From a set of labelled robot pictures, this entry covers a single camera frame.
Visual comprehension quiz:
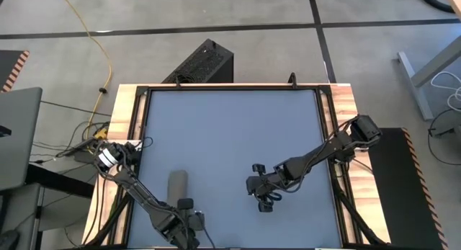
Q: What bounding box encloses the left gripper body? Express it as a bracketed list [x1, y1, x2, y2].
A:
[158, 206, 206, 250]

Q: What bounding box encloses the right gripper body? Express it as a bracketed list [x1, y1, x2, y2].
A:
[246, 170, 289, 213]

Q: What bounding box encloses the grey-beige terry towel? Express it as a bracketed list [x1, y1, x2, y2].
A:
[166, 169, 189, 209]

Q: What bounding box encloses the black rig brace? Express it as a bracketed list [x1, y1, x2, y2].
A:
[85, 192, 133, 248]
[333, 177, 381, 246]

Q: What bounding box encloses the wooden butcher-block table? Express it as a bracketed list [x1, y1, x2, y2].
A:
[81, 82, 393, 249]

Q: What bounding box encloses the black power strip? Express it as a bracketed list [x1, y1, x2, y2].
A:
[55, 136, 109, 159]

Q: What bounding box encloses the grey side table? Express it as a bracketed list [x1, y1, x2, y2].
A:
[0, 154, 97, 250]

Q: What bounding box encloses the black mat with striped edge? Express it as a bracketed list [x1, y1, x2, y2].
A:
[0, 50, 30, 94]
[367, 127, 449, 250]

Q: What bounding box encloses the black computer tower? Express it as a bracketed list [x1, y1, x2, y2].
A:
[161, 38, 235, 84]

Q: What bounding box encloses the grey metal desk leg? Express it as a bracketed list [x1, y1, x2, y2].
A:
[397, 35, 461, 121]

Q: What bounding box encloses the grey laptop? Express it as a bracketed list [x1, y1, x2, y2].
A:
[0, 86, 43, 192]

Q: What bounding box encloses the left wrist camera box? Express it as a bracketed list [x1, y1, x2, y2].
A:
[176, 197, 194, 212]

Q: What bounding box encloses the black table frame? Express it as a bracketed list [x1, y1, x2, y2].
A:
[127, 84, 343, 250]

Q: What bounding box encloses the yellow power cable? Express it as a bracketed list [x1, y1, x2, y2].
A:
[58, 0, 113, 159]

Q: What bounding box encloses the black floor cable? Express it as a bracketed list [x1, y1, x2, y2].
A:
[427, 108, 461, 167]

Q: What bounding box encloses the white cable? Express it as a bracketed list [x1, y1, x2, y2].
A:
[430, 70, 461, 112]

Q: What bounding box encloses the black hose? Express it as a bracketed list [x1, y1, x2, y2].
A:
[417, 0, 457, 14]

